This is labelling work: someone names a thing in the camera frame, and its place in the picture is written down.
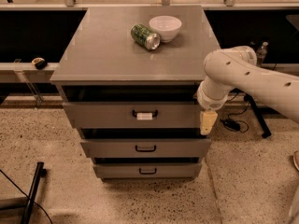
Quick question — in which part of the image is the clear acrylic bracket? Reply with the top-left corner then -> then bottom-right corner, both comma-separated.
14,59 -> 43,108

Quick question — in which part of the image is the green soda can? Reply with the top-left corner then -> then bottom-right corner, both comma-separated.
131,23 -> 160,50

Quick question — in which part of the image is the grey middle drawer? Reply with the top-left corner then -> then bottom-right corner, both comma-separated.
80,139 -> 211,158

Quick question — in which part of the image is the shoe at right edge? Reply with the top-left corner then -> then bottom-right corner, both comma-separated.
292,150 -> 299,172

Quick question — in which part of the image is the black stand leg right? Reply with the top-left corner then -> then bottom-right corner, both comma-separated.
244,94 -> 272,139

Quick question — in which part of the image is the white bowl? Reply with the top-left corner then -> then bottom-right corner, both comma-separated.
149,16 -> 182,43

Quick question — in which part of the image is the grey top drawer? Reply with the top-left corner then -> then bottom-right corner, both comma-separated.
64,102 -> 200,129

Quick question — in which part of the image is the right clear water bottle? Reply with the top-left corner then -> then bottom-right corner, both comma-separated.
256,41 -> 269,66

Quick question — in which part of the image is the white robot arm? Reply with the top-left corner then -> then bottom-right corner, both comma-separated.
196,46 -> 299,135

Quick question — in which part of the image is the black stand leg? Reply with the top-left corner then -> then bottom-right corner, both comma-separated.
21,161 -> 47,224
244,94 -> 272,139

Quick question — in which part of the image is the grey drawer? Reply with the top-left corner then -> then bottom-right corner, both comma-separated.
93,163 -> 202,179
64,102 -> 200,129
80,139 -> 211,158

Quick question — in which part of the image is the grey drawer cabinet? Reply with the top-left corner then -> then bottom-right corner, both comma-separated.
50,6 -> 220,166

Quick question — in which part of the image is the black power adapter with cable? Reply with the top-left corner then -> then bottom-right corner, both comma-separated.
221,106 -> 249,133

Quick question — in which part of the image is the grey bottom drawer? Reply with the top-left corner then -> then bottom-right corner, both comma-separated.
93,163 -> 202,179

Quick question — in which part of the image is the black stand leg left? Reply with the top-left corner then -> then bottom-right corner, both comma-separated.
21,161 -> 47,224

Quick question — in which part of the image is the small black yellow object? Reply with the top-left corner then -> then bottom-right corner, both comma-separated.
32,57 -> 48,70

